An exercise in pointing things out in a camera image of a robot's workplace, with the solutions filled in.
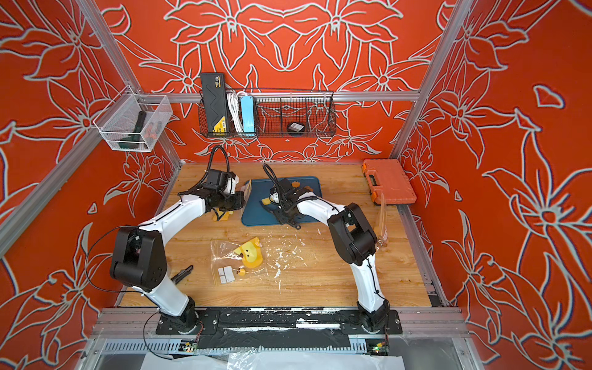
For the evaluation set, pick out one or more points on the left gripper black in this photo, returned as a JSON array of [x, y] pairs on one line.
[[240, 199]]

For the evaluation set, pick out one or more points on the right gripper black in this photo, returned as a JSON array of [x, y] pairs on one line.
[[277, 213]]

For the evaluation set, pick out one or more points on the dark blue tray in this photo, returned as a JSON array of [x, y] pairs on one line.
[[255, 215]]

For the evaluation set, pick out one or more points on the bag with cream bear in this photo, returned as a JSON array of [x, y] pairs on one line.
[[380, 227]]

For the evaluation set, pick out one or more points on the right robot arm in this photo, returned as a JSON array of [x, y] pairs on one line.
[[354, 239]]

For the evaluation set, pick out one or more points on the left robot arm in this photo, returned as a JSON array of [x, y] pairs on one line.
[[139, 260]]

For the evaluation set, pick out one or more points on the bag with yellow duck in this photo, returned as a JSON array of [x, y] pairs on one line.
[[231, 262]]

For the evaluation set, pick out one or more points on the light blue power bank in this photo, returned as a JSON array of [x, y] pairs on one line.
[[248, 113]]

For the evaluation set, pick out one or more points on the orange tool case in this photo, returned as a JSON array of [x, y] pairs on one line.
[[387, 182]]

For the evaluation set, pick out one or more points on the black box in basket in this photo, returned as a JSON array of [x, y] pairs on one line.
[[215, 103]]

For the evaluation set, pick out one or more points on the black wire wall basket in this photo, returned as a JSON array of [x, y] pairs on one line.
[[276, 108]]

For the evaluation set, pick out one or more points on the dark green screwdriver handle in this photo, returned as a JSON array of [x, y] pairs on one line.
[[132, 141]]

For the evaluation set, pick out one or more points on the clear acrylic wall bin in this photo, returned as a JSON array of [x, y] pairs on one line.
[[117, 119]]

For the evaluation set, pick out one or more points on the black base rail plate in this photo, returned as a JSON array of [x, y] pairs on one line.
[[291, 329]]

